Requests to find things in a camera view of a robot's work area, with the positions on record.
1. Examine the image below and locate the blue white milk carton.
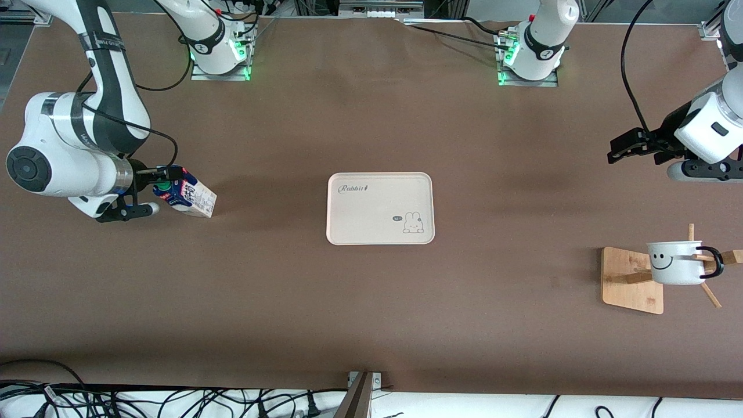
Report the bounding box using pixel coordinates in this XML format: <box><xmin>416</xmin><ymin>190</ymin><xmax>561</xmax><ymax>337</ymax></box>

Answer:
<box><xmin>153</xmin><ymin>165</ymin><xmax>218</xmax><ymax>219</ymax></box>

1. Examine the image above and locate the white smiley mug black handle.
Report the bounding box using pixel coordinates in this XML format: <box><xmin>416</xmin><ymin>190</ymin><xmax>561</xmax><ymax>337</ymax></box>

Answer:
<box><xmin>647</xmin><ymin>239</ymin><xmax>724</xmax><ymax>286</ymax></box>

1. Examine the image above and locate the cream rabbit print tray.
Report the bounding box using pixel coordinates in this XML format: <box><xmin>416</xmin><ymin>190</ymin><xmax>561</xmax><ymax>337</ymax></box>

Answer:
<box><xmin>326</xmin><ymin>172</ymin><xmax>435</xmax><ymax>246</ymax></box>

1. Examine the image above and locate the aluminium corner profile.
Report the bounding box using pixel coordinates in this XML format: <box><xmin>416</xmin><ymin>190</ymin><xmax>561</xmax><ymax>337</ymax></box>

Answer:
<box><xmin>699</xmin><ymin>0</ymin><xmax>743</xmax><ymax>41</ymax></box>

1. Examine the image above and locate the wooden mug tree stand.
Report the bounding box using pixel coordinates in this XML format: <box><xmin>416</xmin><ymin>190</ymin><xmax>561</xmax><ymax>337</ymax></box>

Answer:
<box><xmin>601</xmin><ymin>224</ymin><xmax>743</xmax><ymax>315</ymax></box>

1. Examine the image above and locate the brown table cover sheet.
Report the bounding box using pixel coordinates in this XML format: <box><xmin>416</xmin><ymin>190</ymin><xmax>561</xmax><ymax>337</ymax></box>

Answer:
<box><xmin>0</xmin><ymin>12</ymin><xmax>743</xmax><ymax>401</ymax></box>

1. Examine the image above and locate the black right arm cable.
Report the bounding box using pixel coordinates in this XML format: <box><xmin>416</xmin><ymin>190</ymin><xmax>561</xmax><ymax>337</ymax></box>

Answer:
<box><xmin>75</xmin><ymin>35</ymin><xmax>195</xmax><ymax>172</ymax></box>

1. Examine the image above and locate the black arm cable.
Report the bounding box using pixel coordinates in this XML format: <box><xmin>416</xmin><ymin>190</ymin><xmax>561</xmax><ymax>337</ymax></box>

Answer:
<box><xmin>620</xmin><ymin>0</ymin><xmax>657</xmax><ymax>133</ymax></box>
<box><xmin>75</xmin><ymin>35</ymin><xmax>195</xmax><ymax>172</ymax></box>

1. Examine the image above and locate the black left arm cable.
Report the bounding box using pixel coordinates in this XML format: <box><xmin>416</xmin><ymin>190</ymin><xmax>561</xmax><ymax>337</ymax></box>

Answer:
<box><xmin>620</xmin><ymin>0</ymin><xmax>657</xmax><ymax>133</ymax></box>

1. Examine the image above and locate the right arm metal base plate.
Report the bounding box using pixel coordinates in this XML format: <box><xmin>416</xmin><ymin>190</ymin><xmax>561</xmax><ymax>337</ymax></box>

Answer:
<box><xmin>190</xmin><ymin>28</ymin><xmax>252</xmax><ymax>82</ymax></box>

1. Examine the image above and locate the black base power cable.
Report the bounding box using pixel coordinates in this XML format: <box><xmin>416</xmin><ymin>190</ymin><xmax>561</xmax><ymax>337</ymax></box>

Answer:
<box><xmin>461</xmin><ymin>16</ymin><xmax>513</xmax><ymax>37</ymax></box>
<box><xmin>401</xmin><ymin>22</ymin><xmax>514</xmax><ymax>52</ymax></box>

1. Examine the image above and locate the thick black looped cable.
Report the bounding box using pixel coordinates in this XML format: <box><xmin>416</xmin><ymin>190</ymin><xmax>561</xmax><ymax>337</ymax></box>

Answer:
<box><xmin>0</xmin><ymin>358</ymin><xmax>88</xmax><ymax>391</ymax></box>

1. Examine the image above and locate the metal frame device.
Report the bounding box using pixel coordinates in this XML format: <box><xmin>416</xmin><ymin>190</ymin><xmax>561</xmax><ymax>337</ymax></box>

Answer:
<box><xmin>338</xmin><ymin>0</ymin><xmax>425</xmax><ymax>19</ymax></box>

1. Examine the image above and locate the aluminium profile bar with bracket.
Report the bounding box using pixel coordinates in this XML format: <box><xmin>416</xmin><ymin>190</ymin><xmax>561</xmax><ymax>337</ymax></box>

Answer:
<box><xmin>334</xmin><ymin>372</ymin><xmax>384</xmax><ymax>418</ymax></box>

